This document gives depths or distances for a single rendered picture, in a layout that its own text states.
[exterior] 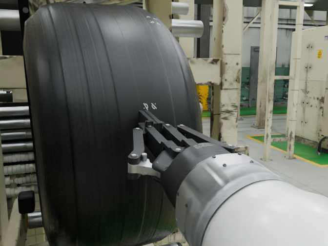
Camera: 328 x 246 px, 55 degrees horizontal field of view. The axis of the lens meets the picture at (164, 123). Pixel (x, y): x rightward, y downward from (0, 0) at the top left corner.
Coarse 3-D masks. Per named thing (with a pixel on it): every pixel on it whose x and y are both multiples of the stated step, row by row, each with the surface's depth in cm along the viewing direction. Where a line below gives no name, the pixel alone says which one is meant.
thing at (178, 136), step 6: (168, 126) 42; (168, 132) 41; (174, 132) 40; (168, 138) 41; (174, 138) 39; (180, 138) 38; (186, 138) 38; (180, 144) 37; (186, 144) 35; (192, 144) 35
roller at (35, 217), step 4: (32, 212) 86; (36, 212) 86; (40, 212) 86; (28, 216) 84; (32, 216) 85; (36, 216) 85; (40, 216) 85; (28, 220) 84; (32, 220) 84; (36, 220) 84; (40, 220) 85; (28, 224) 84; (32, 224) 84; (36, 224) 85; (40, 224) 85; (32, 228) 85
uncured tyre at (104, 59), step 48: (48, 48) 49; (96, 48) 50; (144, 48) 54; (48, 96) 47; (96, 96) 47; (144, 96) 50; (192, 96) 55; (48, 144) 47; (96, 144) 47; (144, 144) 50; (48, 192) 49; (96, 192) 48; (144, 192) 52; (48, 240) 60; (96, 240) 53; (144, 240) 61
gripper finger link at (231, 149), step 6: (180, 126) 42; (186, 126) 42; (186, 132) 41; (192, 132) 40; (198, 132) 40; (192, 138) 40; (198, 138) 39; (204, 138) 38; (210, 138) 38; (222, 144) 36; (228, 144) 36; (228, 150) 36; (234, 150) 36
